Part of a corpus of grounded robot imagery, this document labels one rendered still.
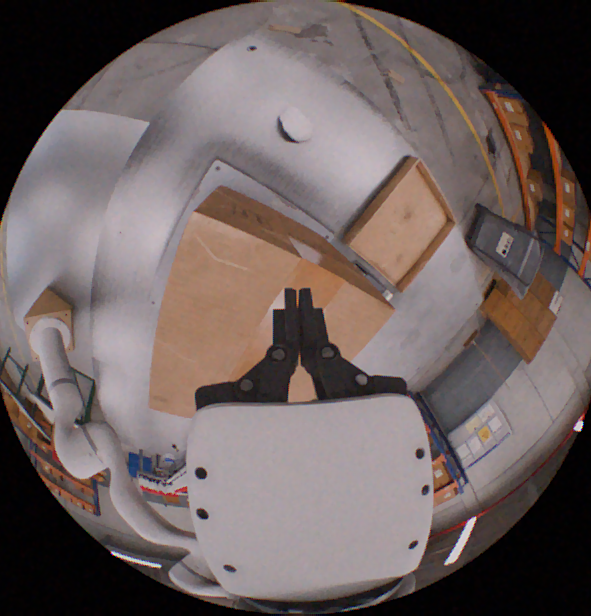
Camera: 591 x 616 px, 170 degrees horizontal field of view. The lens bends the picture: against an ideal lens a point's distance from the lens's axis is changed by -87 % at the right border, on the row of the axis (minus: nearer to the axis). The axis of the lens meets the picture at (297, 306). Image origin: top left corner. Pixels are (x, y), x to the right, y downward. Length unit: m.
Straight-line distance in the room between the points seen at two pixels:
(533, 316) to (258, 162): 3.49
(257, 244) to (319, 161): 0.33
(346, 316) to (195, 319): 0.15
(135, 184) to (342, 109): 0.45
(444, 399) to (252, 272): 4.85
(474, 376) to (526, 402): 1.51
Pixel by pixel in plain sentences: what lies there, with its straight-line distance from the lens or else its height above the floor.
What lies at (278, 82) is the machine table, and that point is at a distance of 0.50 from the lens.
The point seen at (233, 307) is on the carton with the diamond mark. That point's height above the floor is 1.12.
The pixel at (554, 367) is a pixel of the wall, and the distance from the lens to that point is 5.06.
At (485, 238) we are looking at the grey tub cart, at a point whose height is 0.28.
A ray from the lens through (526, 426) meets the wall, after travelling 4.94.
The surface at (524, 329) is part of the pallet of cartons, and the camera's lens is 3.48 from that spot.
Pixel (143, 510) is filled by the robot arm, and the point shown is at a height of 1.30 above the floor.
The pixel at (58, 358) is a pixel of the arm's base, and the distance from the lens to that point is 0.70.
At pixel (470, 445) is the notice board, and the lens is 4.77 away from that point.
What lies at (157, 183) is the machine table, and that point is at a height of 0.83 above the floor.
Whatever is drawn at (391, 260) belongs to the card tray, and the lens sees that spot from 0.63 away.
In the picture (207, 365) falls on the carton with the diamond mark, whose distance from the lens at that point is 0.25.
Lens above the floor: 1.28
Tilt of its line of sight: 51 degrees down
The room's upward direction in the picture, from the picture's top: 157 degrees clockwise
